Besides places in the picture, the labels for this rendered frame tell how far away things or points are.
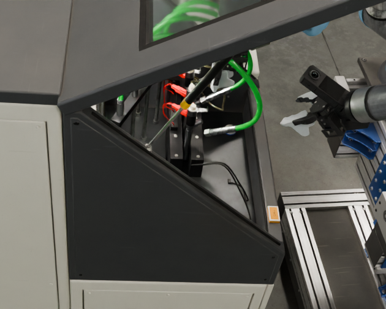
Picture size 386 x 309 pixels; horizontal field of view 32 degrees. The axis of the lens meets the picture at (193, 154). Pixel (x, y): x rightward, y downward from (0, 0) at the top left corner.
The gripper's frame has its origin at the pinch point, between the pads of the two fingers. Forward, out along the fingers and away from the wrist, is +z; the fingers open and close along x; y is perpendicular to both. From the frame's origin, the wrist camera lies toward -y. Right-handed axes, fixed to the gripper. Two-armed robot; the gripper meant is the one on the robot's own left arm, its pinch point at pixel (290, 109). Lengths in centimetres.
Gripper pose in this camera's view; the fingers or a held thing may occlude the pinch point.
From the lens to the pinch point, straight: 163.5
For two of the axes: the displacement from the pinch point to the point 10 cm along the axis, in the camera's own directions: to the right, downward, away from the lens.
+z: -5.8, 0.6, 8.1
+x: 5.3, -7.3, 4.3
